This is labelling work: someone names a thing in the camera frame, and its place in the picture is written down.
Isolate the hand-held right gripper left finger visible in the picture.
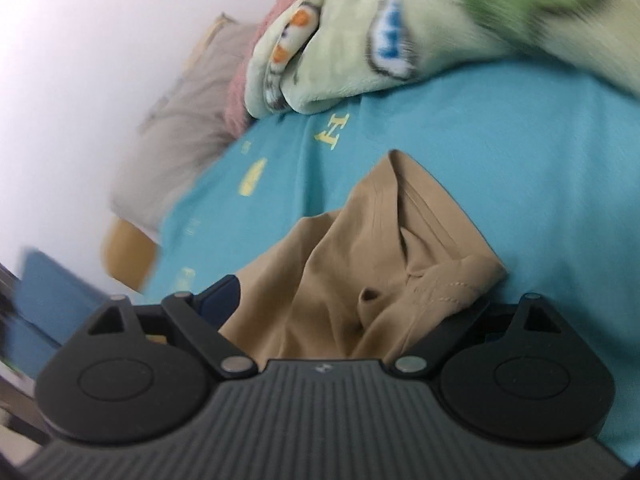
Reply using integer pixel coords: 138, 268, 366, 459
87, 274, 259, 379

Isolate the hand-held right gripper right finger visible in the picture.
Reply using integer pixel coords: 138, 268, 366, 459
394, 293, 566, 377

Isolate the tan shirt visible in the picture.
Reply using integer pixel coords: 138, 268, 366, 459
218, 149, 509, 361

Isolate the wooden headboard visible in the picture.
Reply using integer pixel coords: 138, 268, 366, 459
100, 216, 162, 295

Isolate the teal printed bed sheet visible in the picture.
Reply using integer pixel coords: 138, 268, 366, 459
141, 55, 640, 472

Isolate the grey pillow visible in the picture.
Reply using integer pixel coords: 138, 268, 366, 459
110, 14, 261, 243

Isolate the blue panel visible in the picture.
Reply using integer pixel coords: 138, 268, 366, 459
9, 247, 112, 380

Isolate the pink fuzzy blanket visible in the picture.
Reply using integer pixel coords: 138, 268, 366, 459
223, 0, 341, 137

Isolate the green printed fleece blanket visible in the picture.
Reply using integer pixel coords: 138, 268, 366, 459
243, 0, 640, 116

